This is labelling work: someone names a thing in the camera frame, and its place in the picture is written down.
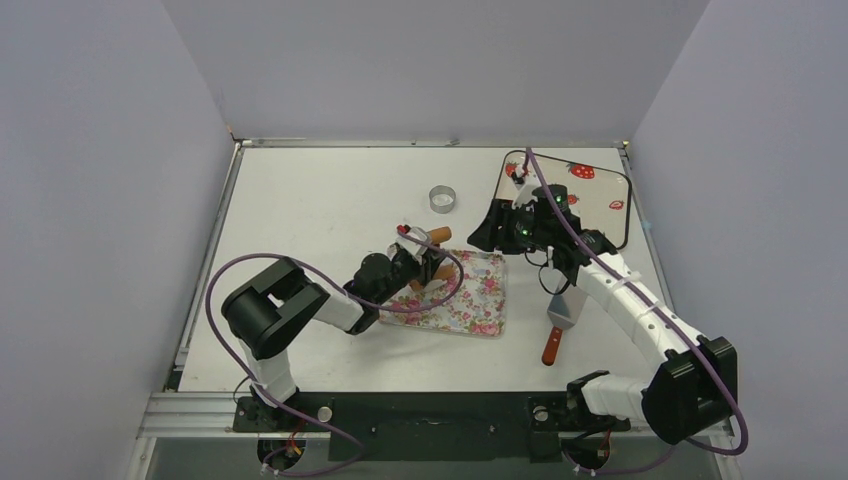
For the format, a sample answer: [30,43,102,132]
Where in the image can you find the floral pattern tray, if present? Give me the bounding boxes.
[379,250,507,338]

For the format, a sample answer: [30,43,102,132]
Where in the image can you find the metal spatula wooden handle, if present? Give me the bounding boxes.
[541,279,588,366]

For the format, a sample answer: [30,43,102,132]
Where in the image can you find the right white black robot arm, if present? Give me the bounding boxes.
[468,185,738,445]

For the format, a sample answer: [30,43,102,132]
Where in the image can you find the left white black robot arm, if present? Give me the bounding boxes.
[221,245,463,430]

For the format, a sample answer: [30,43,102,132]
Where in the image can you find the strawberry pattern tray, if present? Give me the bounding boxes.
[535,153,632,249]

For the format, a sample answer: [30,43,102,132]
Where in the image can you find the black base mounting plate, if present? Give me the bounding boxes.
[231,392,631,464]

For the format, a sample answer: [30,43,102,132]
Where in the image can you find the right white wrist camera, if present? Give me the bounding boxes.
[510,168,541,210]

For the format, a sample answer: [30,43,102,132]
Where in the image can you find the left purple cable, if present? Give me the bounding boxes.
[205,228,466,480]

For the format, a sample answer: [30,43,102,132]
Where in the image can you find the purple cable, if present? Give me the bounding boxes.
[205,228,466,480]
[523,146,750,478]

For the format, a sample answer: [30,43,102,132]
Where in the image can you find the aluminium front rail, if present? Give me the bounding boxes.
[137,390,735,440]

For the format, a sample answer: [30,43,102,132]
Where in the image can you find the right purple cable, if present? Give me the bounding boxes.
[523,146,750,478]

